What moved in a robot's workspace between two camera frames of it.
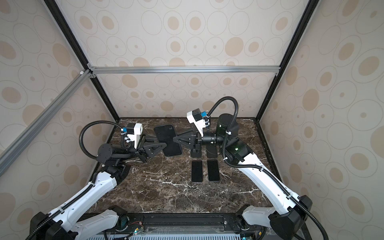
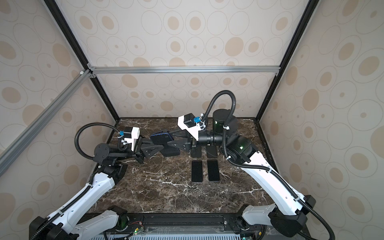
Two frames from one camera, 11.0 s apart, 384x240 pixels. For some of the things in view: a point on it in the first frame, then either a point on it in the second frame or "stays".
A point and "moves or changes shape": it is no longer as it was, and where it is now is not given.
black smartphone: (197, 171) stays
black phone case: (211, 151) stays
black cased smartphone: (165, 134) moves or changes shape
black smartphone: (213, 170) stays
